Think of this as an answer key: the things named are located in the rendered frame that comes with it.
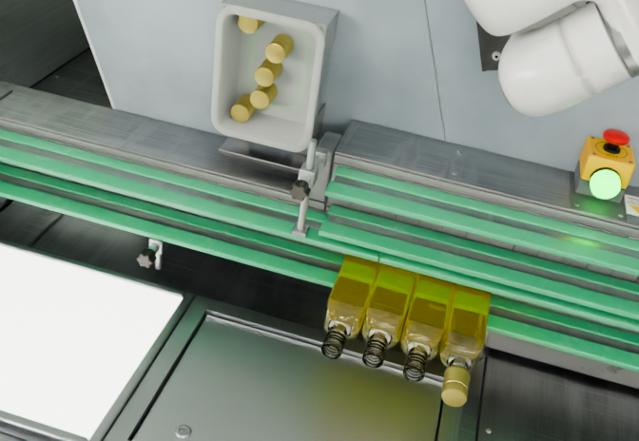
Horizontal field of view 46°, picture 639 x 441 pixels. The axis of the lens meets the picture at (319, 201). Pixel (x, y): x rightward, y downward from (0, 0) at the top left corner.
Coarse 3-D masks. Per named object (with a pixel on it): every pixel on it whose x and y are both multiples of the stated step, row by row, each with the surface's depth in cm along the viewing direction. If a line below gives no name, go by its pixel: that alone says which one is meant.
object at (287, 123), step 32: (224, 32) 118; (256, 32) 123; (288, 32) 122; (320, 32) 113; (224, 64) 121; (256, 64) 126; (288, 64) 124; (320, 64) 115; (224, 96) 125; (288, 96) 128; (224, 128) 126; (256, 128) 127; (288, 128) 128
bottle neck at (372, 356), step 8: (376, 336) 105; (384, 336) 105; (368, 344) 104; (376, 344) 104; (384, 344) 104; (368, 352) 102; (376, 352) 102; (384, 352) 104; (368, 360) 104; (376, 360) 104; (376, 368) 103
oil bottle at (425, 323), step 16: (416, 288) 113; (432, 288) 114; (448, 288) 114; (416, 304) 110; (432, 304) 110; (448, 304) 111; (416, 320) 107; (432, 320) 108; (416, 336) 106; (432, 336) 105; (432, 352) 106
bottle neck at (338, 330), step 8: (336, 328) 106; (344, 328) 107; (328, 336) 105; (336, 336) 105; (344, 336) 106; (328, 344) 103; (336, 344) 103; (344, 344) 105; (328, 352) 105; (336, 352) 105
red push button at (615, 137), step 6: (606, 132) 114; (612, 132) 114; (618, 132) 114; (624, 132) 114; (606, 138) 113; (612, 138) 113; (618, 138) 113; (624, 138) 113; (612, 144) 114; (618, 144) 113; (624, 144) 113
